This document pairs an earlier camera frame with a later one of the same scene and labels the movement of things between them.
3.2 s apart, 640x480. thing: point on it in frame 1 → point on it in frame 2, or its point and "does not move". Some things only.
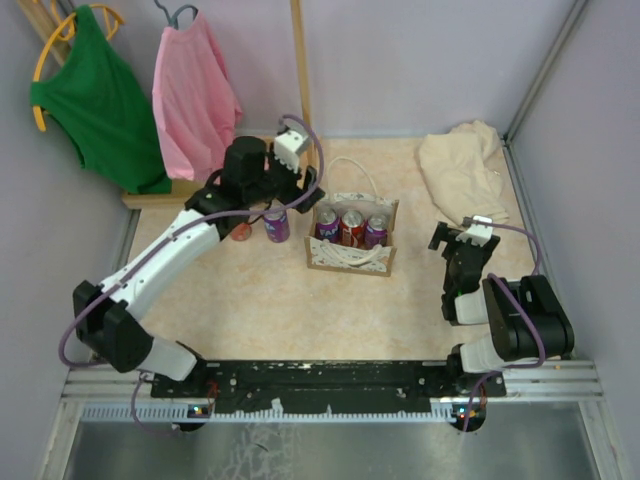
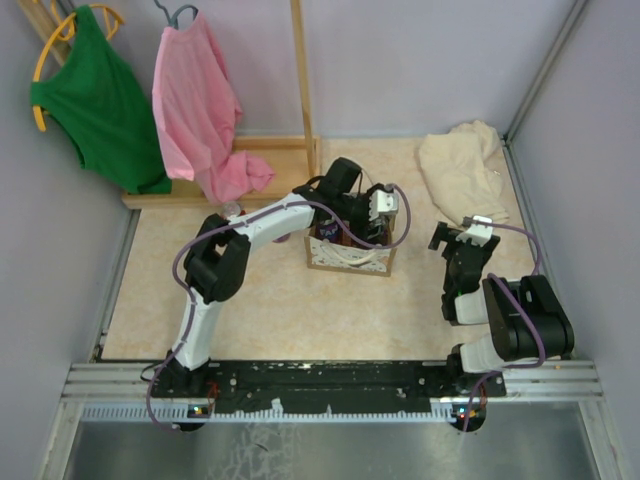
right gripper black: [446, 234] does not move
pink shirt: [197, 114] does not move
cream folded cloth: [460, 169] does not move
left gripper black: [294, 177] → [363, 226]
